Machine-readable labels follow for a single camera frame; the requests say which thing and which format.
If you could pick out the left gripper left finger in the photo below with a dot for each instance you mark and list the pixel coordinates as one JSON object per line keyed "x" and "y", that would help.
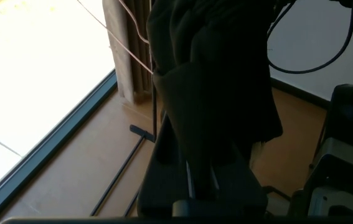
{"x": 160, "y": 186}

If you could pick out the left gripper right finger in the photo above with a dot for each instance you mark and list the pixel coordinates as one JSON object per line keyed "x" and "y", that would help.
{"x": 241, "y": 186}

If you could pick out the black shorts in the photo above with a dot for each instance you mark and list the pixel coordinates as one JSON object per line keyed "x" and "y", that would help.
{"x": 219, "y": 77}

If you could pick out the pink clothes hanger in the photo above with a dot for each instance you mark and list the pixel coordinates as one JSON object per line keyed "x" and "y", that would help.
{"x": 123, "y": 45}

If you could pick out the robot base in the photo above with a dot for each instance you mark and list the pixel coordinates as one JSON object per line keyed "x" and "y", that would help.
{"x": 350, "y": 124}

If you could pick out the black clothes rack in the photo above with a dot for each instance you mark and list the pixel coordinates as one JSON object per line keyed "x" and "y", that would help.
{"x": 154, "y": 109}

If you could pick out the brown curtain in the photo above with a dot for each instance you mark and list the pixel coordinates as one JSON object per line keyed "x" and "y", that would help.
{"x": 132, "y": 62}

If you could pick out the window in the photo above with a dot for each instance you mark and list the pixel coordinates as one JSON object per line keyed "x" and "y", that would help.
{"x": 39, "y": 77}

